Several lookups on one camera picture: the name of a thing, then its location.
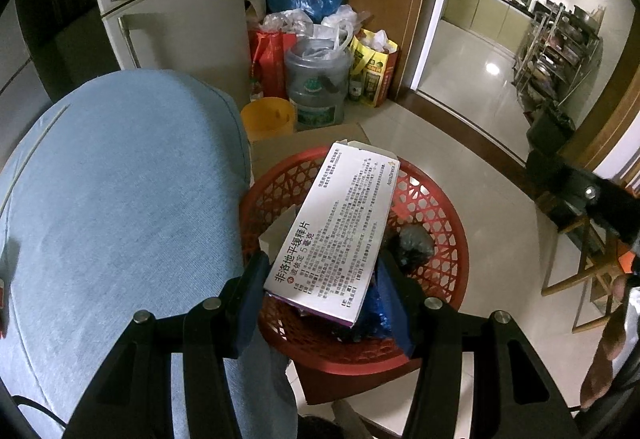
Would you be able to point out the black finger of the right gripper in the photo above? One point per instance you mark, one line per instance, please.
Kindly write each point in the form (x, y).
(603, 201)

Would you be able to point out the orange red medicine box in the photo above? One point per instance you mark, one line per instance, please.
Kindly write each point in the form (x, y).
(4, 304)

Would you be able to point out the yellow shopping bag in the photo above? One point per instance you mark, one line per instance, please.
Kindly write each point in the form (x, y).
(374, 57)

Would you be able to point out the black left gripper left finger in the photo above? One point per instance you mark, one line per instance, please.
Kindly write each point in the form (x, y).
(130, 395)

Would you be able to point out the person's right hand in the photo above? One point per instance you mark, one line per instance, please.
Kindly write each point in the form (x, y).
(619, 337)

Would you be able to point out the white medicine box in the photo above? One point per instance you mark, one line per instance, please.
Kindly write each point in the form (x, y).
(326, 262)

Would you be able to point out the red gift bag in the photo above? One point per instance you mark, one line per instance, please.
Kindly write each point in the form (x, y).
(267, 66)

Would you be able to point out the clear water jug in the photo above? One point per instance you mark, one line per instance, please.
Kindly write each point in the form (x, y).
(317, 80)

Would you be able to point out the yellow plastic bucket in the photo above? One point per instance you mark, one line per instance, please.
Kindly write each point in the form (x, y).
(267, 118)

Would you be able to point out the metal kitchen rack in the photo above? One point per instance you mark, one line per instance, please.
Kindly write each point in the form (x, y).
(556, 57)

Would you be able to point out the red plastic trash basket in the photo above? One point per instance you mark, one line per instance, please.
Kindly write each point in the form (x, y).
(425, 234)

